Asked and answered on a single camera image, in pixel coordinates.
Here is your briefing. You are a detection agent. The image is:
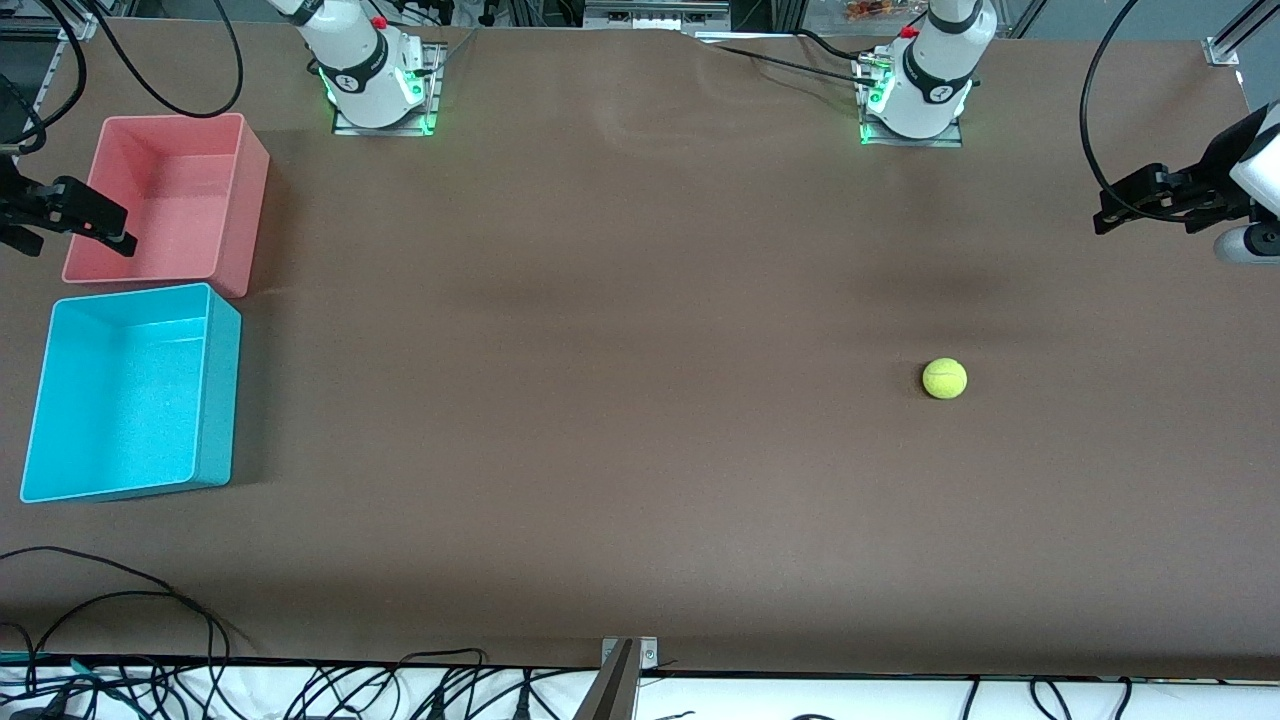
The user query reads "yellow-green tennis ball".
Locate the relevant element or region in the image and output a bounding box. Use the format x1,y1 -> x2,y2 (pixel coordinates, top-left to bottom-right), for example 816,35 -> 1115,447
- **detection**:
921,357 -> 969,401

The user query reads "pink plastic bin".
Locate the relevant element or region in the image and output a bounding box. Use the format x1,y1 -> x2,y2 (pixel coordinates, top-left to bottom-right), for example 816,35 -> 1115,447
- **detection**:
61,113 -> 271,299

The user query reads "blue plastic bin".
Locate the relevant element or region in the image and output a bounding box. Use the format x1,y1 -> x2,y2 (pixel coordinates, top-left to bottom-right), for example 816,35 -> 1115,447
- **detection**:
19,283 -> 243,504

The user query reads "aluminium extrusion bar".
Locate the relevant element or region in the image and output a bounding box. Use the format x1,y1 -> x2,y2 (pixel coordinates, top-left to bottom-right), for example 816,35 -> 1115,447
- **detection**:
1203,0 -> 1280,68

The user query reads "grey metal device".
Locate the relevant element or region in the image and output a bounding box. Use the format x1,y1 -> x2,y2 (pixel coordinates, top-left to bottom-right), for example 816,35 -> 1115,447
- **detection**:
583,0 -> 733,31

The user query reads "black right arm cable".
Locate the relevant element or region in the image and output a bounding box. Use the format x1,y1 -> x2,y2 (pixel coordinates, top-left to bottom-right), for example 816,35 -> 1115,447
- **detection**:
40,0 -> 246,120

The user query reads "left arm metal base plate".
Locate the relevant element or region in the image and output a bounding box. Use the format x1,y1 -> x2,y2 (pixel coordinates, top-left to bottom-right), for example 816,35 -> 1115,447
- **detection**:
857,55 -> 964,148

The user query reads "long black table cable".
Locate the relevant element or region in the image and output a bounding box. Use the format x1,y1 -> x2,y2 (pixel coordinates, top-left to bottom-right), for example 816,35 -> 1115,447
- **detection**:
0,545 -> 233,691

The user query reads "looped black table cable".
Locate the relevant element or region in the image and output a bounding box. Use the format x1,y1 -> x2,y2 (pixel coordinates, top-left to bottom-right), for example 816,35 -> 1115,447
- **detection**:
25,590 -> 201,666

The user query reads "black base power cable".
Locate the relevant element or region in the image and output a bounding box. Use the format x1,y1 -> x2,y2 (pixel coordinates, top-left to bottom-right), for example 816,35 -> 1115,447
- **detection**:
700,38 -> 873,87

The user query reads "teal cable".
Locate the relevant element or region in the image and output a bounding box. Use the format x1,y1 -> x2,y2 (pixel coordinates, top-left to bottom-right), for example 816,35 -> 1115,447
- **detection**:
0,653 -> 136,706

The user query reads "small metal table bracket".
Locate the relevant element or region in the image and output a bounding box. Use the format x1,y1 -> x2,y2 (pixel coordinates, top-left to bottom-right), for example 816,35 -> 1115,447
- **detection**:
600,636 -> 660,673

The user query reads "grey camera mount pole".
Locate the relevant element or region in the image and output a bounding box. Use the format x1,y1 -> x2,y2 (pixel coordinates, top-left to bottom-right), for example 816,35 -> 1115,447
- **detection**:
574,640 -> 641,720

